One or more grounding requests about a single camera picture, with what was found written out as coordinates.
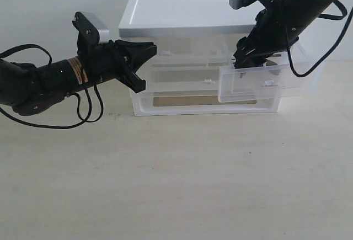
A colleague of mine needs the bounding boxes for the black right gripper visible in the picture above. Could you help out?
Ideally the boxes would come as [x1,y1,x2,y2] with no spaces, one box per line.
[233,2,299,69]

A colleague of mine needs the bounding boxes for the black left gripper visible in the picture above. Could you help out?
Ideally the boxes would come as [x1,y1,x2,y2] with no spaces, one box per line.
[82,40,157,94]

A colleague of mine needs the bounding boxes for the key bunch with blue tag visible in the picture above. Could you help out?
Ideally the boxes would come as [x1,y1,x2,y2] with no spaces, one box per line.
[235,60,281,80]

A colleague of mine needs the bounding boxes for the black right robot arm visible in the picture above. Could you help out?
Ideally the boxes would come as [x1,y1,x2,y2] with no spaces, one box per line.
[229,0,336,69]

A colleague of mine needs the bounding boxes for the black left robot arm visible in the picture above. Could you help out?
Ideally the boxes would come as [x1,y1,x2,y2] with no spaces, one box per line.
[1,40,157,116]

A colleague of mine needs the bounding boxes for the white plastic drawer cabinet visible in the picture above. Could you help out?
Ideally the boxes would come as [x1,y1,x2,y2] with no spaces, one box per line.
[118,0,323,118]

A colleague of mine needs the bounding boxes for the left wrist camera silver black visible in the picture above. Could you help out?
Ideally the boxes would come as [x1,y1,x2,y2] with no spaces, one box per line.
[72,11,110,47]

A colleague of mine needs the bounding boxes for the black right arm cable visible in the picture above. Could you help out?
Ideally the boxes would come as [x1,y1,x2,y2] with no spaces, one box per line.
[286,0,353,78]

